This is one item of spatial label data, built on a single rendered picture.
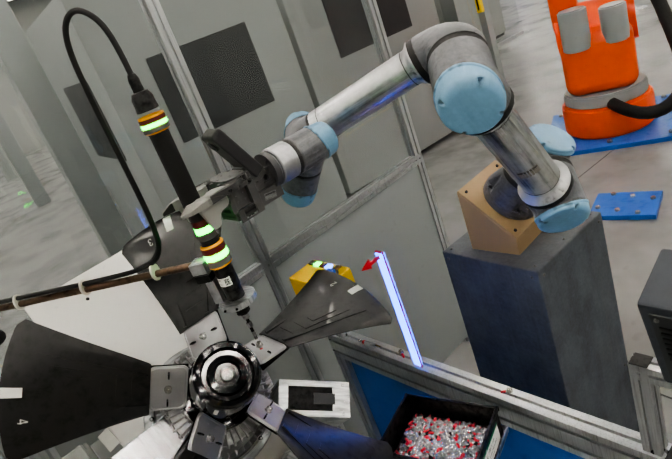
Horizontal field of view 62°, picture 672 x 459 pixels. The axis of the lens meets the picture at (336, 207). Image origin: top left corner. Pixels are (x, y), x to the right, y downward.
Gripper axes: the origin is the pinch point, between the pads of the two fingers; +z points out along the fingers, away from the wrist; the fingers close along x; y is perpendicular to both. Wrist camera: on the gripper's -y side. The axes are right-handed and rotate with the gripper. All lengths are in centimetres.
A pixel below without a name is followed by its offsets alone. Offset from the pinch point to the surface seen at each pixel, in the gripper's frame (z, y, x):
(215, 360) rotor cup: 6.6, 25.9, -3.4
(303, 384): -8.2, 45.2, 0.1
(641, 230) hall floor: -246, 149, 35
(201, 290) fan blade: -0.4, 18.4, 7.6
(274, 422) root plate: 4.0, 39.9, -9.1
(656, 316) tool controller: -32, 29, -60
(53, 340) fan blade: 24.7, 11.8, 9.5
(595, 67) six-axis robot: -373, 91, 106
